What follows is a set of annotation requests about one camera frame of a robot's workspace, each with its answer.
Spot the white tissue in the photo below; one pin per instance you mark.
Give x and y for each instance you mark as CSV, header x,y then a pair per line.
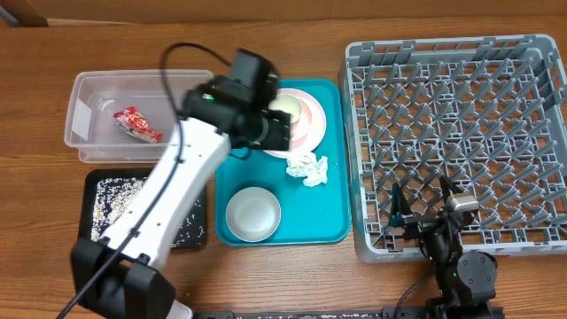
x,y
307,166

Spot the red snack wrapper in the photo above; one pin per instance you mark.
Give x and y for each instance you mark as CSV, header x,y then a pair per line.
x,y
133,123

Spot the white cup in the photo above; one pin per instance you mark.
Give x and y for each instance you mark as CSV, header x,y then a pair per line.
x,y
289,104

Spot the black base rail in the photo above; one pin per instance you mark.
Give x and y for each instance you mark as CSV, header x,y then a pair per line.
x,y
384,313

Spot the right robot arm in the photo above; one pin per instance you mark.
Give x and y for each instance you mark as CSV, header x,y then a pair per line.
x,y
466,281

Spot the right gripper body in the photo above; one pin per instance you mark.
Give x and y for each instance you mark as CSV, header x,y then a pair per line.
x,y
418,224

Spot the clear plastic bin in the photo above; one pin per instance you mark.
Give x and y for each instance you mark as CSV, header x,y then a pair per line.
x,y
97,96

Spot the black plastic tray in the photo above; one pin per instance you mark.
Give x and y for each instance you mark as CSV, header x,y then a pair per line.
x,y
89,190

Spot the grey bowl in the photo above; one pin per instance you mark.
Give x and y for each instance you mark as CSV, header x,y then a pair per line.
x,y
253,214

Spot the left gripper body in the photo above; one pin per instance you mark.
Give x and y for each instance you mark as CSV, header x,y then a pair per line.
x,y
266,128

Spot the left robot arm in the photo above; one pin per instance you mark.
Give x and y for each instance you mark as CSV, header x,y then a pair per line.
x,y
120,275

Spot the large pink plate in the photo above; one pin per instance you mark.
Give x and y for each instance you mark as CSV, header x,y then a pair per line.
x,y
316,130

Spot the teal serving tray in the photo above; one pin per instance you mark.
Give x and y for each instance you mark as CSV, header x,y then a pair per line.
x,y
318,215

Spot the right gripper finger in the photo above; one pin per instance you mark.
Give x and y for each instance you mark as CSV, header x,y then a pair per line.
x,y
448,188
400,208

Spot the rice and food scraps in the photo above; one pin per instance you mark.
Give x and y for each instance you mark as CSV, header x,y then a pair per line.
x,y
113,196

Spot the grey dishwasher rack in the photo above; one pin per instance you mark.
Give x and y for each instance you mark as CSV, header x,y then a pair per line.
x,y
487,112

